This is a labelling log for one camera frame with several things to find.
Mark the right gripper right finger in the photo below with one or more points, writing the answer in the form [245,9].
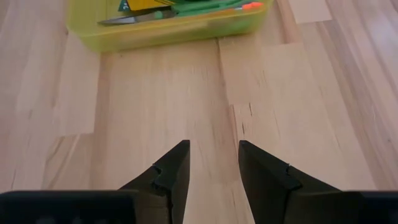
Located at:
[273,186]

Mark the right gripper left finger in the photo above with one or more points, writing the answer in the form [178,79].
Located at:
[168,174]

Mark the yellow green crayon box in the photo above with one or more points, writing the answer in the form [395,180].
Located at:
[143,4]

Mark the pencil with orange-red cap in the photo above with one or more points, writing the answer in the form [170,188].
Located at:
[253,5]

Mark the transparent yellow pencil case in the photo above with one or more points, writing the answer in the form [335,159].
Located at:
[155,35]

